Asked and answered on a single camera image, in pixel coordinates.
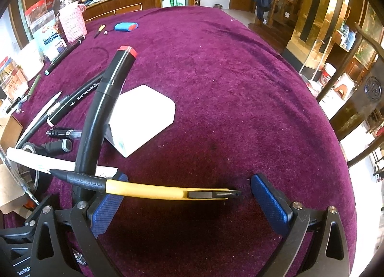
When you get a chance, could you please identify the black tape roll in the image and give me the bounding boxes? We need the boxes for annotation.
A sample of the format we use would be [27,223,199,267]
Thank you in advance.
[22,142,52,195]

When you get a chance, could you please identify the white long marker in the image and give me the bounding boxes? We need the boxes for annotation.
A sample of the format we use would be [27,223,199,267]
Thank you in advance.
[6,147,118,178]

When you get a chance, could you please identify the white square box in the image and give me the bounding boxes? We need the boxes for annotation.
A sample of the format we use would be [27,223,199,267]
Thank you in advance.
[105,85,176,158]

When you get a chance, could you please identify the black brush pen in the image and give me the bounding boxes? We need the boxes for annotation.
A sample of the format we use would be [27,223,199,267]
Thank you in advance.
[47,71,105,127]

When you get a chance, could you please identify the black marker red cap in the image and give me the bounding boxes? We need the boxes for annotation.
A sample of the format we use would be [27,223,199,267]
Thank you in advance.
[75,46,137,176]

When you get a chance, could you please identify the purple velvet tablecloth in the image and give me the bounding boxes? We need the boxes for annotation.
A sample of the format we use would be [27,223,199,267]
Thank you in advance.
[2,5,358,277]

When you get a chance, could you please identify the wooden chair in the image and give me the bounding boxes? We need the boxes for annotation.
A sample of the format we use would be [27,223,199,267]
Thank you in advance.
[314,22,384,182]

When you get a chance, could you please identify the green pen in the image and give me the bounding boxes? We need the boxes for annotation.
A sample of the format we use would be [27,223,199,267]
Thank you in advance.
[28,74,41,96]

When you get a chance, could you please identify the black teal-tipped marker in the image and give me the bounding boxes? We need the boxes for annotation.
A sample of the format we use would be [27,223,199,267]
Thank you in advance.
[44,35,85,76]

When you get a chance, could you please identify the blue battery pack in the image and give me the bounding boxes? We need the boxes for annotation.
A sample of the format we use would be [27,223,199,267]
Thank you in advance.
[114,22,138,32]

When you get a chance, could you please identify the pink woven cup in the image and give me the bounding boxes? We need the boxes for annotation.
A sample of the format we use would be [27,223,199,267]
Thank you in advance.
[58,0,87,43]

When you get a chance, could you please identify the red lid plastic jar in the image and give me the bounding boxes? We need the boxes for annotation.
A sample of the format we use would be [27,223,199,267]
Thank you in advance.
[25,0,48,26]

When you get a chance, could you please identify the person in dark jacket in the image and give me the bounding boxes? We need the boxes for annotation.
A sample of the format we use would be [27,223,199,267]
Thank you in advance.
[253,0,271,26]

